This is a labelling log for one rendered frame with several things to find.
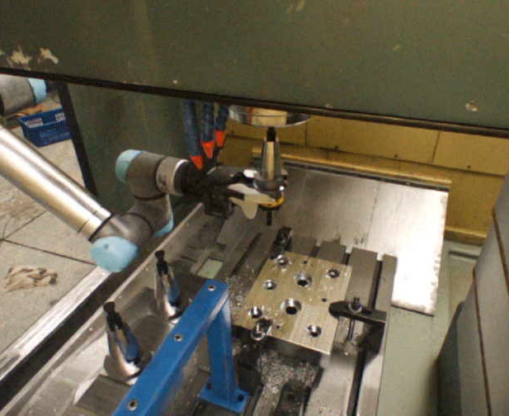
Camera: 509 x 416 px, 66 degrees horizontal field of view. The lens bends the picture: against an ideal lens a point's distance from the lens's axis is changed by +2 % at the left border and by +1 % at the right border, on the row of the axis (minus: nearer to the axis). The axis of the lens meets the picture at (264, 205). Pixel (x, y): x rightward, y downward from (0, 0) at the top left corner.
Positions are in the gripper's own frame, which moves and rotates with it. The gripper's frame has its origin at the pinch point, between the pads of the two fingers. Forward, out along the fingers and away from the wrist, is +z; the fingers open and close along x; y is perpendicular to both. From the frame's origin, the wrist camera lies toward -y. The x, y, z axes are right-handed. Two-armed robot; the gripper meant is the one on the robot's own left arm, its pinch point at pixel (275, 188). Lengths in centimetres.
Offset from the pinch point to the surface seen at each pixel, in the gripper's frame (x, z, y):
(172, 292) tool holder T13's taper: 23.2, -7.9, 8.1
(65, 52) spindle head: 32.8, -5.7, -29.5
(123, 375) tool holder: 36.1, -7.4, 11.3
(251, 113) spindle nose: 8.0, -0.7, -16.9
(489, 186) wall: -104, 52, 44
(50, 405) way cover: 28, -49, 59
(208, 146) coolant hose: 16.5, -3.1, -14.8
